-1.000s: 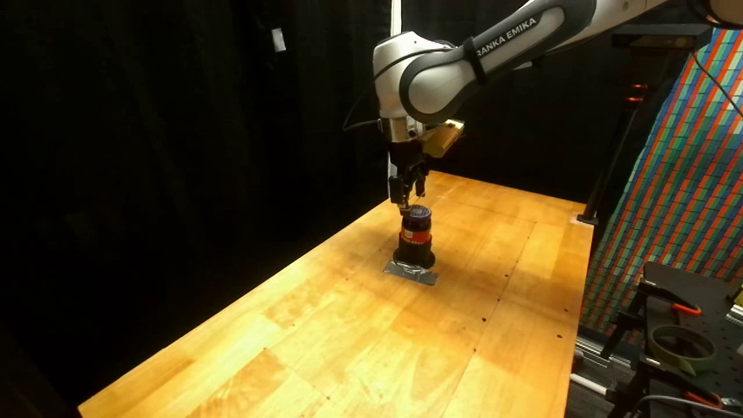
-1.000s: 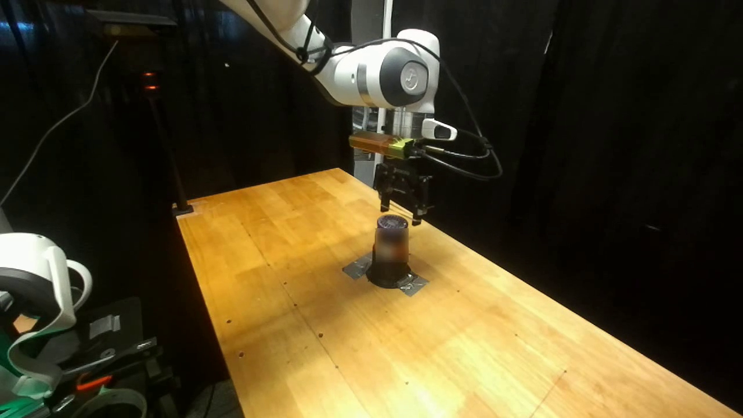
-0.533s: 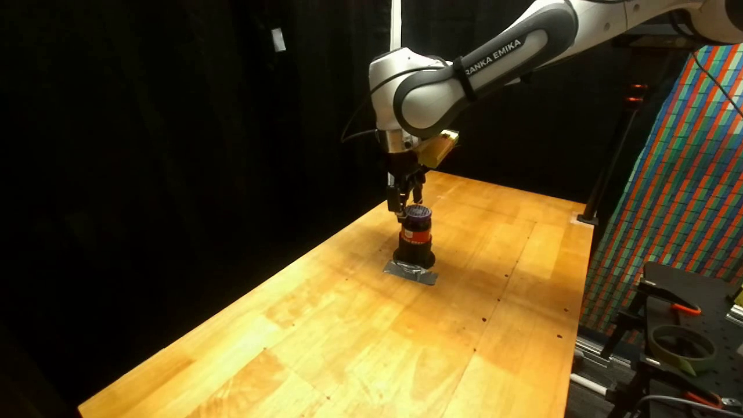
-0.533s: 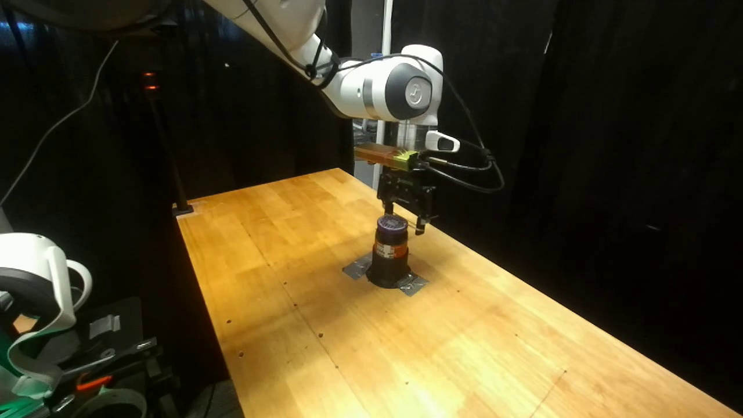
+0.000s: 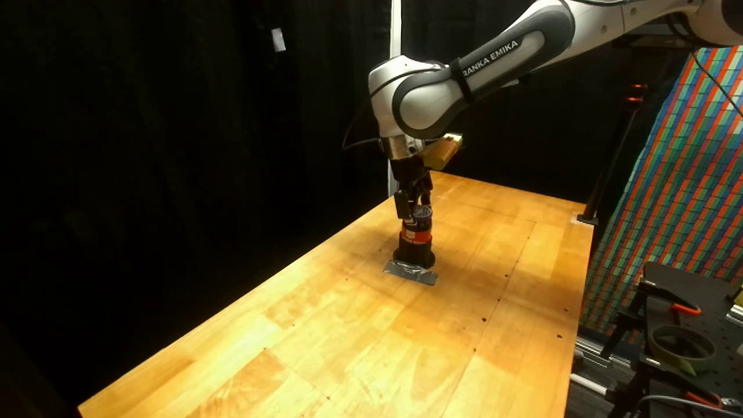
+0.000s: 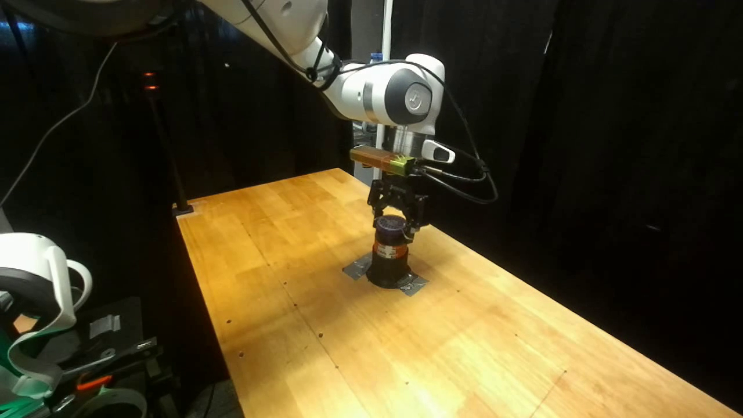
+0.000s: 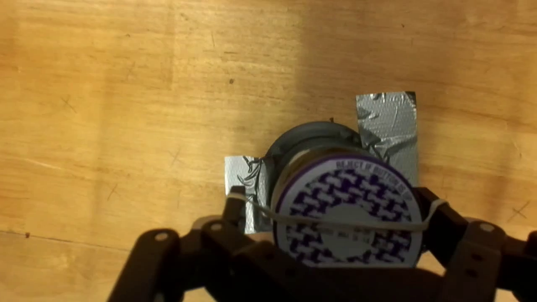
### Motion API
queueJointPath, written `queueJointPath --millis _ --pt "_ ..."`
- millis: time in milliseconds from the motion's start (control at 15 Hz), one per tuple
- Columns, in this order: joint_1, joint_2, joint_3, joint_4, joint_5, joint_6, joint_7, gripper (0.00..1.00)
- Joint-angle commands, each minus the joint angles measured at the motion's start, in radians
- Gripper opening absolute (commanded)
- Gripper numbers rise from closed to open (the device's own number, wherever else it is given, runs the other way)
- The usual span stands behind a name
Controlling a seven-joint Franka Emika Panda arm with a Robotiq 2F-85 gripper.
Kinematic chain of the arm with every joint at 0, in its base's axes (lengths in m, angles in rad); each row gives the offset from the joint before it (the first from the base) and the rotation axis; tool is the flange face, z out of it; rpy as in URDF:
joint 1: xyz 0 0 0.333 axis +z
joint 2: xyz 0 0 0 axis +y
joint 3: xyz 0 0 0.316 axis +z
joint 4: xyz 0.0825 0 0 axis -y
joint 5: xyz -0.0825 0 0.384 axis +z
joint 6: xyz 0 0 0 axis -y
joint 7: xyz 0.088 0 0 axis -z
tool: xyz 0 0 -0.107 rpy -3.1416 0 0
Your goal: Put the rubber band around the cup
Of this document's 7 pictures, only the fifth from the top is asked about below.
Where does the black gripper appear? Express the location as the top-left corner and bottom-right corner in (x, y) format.
(388, 153), (434, 222)

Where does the dark cup with white top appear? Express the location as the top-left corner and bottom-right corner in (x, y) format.
(391, 201), (439, 272)

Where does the white vertical pole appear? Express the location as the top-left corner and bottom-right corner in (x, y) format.
(386, 0), (403, 199)

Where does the grey tape patch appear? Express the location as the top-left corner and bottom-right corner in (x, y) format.
(384, 257), (442, 288)

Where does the black tripod stand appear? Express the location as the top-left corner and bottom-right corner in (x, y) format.
(577, 72), (658, 226)

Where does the white tag on curtain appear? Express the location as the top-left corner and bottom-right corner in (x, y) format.
(269, 26), (290, 55)

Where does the black curtain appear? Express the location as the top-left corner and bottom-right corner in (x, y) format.
(0, 0), (699, 418)

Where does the colourful patterned board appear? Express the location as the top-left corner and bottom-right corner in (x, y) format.
(580, 44), (743, 337)

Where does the dark grey mounting plate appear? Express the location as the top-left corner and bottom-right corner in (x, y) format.
(638, 259), (743, 418)

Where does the masking tape roll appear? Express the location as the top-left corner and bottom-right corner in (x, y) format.
(646, 319), (723, 379)

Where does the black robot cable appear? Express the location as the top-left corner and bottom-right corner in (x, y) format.
(342, 95), (384, 153)

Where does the aluminium rail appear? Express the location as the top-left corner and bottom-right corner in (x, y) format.
(569, 329), (622, 399)

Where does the black clamp orange handle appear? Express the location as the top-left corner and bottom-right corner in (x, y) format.
(602, 276), (706, 359)
(610, 358), (732, 418)

